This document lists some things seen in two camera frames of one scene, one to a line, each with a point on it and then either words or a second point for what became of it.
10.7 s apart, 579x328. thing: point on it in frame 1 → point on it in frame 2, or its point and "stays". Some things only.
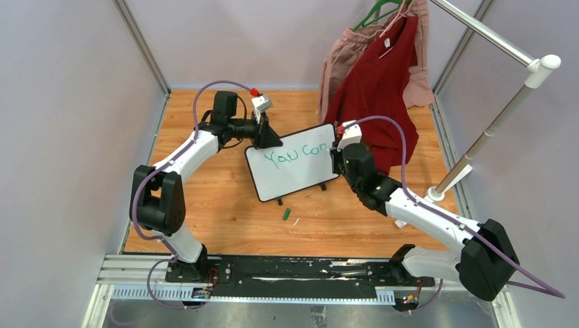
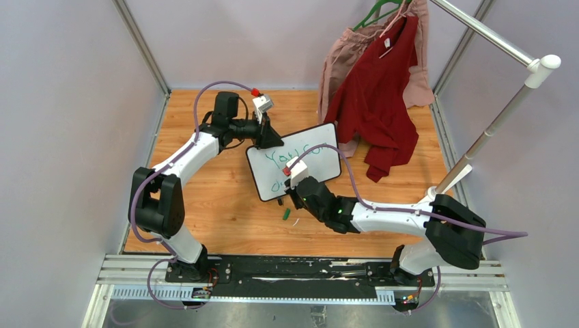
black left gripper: [265, 137] stays
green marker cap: [286, 214] stays
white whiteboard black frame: [303, 160] stays
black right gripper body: [339, 164] → [299, 203]
